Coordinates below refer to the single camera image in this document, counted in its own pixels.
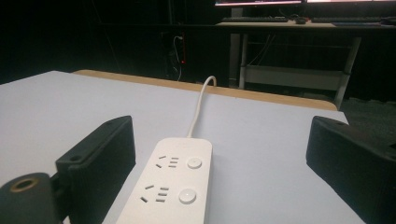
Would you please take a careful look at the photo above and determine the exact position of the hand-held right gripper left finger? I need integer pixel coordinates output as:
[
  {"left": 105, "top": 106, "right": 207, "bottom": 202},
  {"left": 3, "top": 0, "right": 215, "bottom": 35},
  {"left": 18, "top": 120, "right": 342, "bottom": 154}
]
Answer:
[{"left": 55, "top": 115, "right": 137, "bottom": 224}]

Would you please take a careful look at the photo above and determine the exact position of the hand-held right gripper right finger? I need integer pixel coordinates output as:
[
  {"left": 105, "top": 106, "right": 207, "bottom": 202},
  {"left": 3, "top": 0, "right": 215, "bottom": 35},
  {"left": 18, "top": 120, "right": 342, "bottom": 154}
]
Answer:
[{"left": 305, "top": 115, "right": 396, "bottom": 224}]

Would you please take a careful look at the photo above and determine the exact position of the white power strip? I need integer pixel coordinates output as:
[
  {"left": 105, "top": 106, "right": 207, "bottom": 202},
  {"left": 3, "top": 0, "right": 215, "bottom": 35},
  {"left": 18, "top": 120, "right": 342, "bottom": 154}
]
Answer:
[{"left": 115, "top": 137, "right": 214, "bottom": 224}]

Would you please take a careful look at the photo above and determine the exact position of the desk with metal legs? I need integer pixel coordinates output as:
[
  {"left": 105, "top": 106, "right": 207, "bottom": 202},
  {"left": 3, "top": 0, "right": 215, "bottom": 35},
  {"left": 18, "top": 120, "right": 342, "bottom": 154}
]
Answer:
[{"left": 216, "top": 20, "right": 396, "bottom": 109}]

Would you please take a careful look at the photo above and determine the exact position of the black keyboard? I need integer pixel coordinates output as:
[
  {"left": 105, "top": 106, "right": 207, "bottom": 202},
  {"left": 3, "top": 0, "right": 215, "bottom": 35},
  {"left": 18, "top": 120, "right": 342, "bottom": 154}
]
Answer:
[
  {"left": 221, "top": 16, "right": 290, "bottom": 23},
  {"left": 311, "top": 16, "right": 385, "bottom": 24}
]

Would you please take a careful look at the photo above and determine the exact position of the white power strip cable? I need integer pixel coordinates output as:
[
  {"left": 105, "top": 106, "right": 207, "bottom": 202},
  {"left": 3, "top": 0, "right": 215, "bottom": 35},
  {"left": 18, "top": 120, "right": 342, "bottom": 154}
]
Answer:
[{"left": 186, "top": 75, "right": 218, "bottom": 139}]

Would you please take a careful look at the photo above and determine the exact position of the white hanging cable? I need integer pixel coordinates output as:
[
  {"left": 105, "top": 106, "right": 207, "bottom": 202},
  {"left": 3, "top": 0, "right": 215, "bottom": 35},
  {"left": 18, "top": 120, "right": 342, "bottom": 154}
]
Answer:
[{"left": 172, "top": 35, "right": 185, "bottom": 82}]

